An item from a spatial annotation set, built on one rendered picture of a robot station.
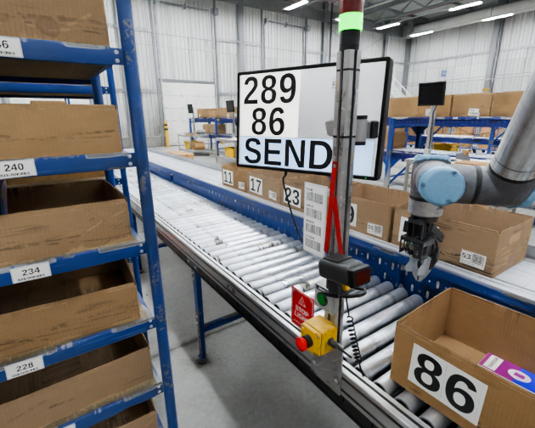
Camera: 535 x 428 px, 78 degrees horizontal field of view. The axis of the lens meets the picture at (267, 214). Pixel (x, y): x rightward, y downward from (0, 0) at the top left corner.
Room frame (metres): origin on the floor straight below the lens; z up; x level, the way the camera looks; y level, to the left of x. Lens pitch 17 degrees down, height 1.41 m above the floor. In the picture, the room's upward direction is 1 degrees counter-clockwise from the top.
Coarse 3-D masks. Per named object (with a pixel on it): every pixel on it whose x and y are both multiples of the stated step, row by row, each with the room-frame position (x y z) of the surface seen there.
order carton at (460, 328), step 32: (448, 288) 0.87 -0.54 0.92; (416, 320) 0.77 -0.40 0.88; (448, 320) 0.87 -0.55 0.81; (480, 320) 0.81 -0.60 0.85; (512, 320) 0.75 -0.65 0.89; (448, 352) 0.60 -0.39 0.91; (480, 352) 0.79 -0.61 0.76; (512, 352) 0.74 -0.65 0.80; (512, 384) 0.51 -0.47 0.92; (448, 416) 0.59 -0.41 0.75; (480, 416) 0.54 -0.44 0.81; (512, 416) 0.50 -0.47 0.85
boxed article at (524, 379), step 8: (488, 352) 0.77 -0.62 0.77; (488, 360) 0.74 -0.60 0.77; (496, 360) 0.74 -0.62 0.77; (504, 360) 0.74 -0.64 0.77; (488, 368) 0.71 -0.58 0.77; (496, 368) 0.71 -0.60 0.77; (504, 368) 0.71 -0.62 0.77; (512, 368) 0.71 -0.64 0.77; (520, 368) 0.71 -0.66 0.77; (504, 376) 0.68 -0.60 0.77; (512, 376) 0.68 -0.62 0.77; (520, 376) 0.68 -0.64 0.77; (528, 376) 0.68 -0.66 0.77; (520, 384) 0.66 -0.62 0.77; (528, 384) 0.66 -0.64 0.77
